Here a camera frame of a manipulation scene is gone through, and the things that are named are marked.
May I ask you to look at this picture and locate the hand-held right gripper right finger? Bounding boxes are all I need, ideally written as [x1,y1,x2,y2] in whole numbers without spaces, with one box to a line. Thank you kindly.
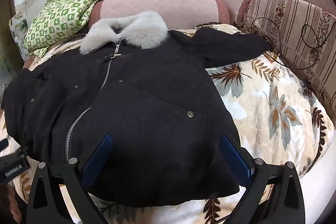
[219,134,306,224]

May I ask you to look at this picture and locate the thin black cable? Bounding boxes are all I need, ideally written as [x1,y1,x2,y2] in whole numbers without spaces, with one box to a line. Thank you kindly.
[248,17,331,109]

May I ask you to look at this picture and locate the black coat with fur collar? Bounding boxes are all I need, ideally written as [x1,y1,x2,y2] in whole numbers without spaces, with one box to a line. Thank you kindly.
[1,11,273,207]

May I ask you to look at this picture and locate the green checkered cloth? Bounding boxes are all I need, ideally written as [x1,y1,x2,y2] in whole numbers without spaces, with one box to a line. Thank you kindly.
[24,0,105,56]

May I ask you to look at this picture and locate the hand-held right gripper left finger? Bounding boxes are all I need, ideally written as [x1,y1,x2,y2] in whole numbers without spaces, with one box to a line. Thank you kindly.
[26,133,113,224]

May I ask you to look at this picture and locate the printed plastic cover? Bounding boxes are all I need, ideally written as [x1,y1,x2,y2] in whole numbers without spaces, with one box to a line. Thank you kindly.
[9,13,29,48]

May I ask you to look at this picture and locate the wooden door frame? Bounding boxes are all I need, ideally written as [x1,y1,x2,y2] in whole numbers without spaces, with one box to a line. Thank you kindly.
[0,0,16,62]

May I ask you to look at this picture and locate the striped floral cushion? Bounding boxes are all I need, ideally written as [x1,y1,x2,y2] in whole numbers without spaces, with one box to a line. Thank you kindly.
[236,0,336,119]

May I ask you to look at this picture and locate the person's left forearm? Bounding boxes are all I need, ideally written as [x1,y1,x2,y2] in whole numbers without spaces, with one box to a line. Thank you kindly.
[0,183,27,224]

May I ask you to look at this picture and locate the leaf print blanket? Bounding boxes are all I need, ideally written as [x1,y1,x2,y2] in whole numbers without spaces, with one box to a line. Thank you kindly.
[0,23,335,224]

